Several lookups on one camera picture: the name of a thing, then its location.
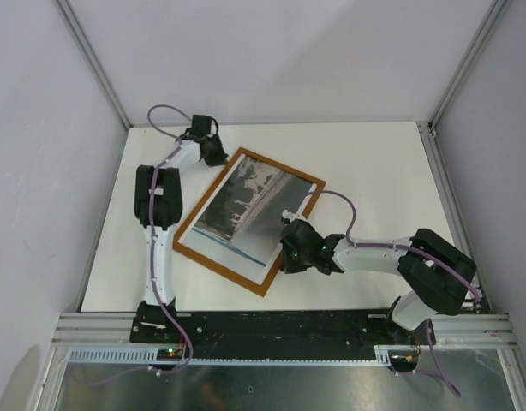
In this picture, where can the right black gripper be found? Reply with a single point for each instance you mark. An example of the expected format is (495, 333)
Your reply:
(288, 265)

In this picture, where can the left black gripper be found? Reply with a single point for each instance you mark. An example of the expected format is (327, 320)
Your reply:
(221, 158)

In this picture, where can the aerial beach photo print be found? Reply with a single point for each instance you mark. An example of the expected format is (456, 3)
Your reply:
(246, 214)

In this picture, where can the wooden picture frame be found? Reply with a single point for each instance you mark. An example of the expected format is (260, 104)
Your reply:
(190, 248)

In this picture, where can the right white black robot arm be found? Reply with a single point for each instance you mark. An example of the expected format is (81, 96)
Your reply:
(440, 276)

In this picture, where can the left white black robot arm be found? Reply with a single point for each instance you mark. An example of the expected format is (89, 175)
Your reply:
(158, 204)

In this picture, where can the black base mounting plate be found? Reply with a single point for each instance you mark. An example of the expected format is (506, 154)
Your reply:
(293, 334)

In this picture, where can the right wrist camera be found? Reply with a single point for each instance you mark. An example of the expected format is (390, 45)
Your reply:
(288, 216)

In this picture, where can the grey slotted cable duct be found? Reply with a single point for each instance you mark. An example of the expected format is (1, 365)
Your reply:
(163, 356)

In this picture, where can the left aluminium corner post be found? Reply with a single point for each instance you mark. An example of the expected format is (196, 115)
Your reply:
(79, 35)

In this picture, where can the aluminium corner post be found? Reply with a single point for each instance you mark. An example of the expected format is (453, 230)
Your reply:
(477, 45)
(79, 35)

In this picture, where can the aluminium front rail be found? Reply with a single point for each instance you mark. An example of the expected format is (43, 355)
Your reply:
(466, 331)

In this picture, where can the right aluminium corner post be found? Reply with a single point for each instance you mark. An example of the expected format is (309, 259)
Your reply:
(477, 45)

